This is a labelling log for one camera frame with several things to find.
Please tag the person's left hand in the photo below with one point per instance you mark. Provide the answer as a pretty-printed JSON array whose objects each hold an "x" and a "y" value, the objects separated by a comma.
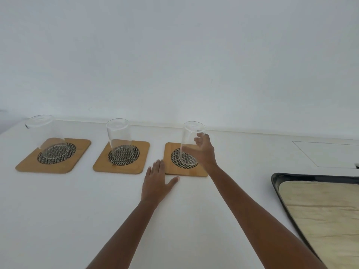
[{"x": 154, "y": 187}]

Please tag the person's right hand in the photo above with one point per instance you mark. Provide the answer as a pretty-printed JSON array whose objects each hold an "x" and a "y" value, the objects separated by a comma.
[{"x": 208, "y": 155}]

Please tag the person's left thumb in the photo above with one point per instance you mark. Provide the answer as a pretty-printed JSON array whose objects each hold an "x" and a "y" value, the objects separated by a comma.
[{"x": 172, "y": 183}]

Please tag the person's right thumb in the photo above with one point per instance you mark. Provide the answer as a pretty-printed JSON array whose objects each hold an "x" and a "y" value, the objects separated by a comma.
[{"x": 199, "y": 142}]

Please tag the clear drinking glass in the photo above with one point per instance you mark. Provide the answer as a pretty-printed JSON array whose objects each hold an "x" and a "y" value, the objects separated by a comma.
[
  {"x": 47, "y": 131},
  {"x": 119, "y": 137},
  {"x": 190, "y": 137}
]

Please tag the person's right forearm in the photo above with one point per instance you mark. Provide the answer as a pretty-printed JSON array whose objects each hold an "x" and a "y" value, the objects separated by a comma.
[{"x": 252, "y": 215}]

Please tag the person's left forearm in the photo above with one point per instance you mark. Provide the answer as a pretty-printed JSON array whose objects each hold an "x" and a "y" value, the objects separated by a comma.
[{"x": 126, "y": 238}]

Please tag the wooden coaster with mesh centre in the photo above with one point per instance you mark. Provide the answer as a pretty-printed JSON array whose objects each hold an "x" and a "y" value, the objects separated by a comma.
[
  {"x": 123, "y": 165},
  {"x": 33, "y": 163},
  {"x": 175, "y": 168}
]

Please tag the black tray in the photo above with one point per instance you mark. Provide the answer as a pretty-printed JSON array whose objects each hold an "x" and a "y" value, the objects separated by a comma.
[{"x": 276, "y": 182}]

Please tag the white table hatch cover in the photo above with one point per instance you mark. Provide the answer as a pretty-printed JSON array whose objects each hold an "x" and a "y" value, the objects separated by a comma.
[{"x": 331, "y": 154}]

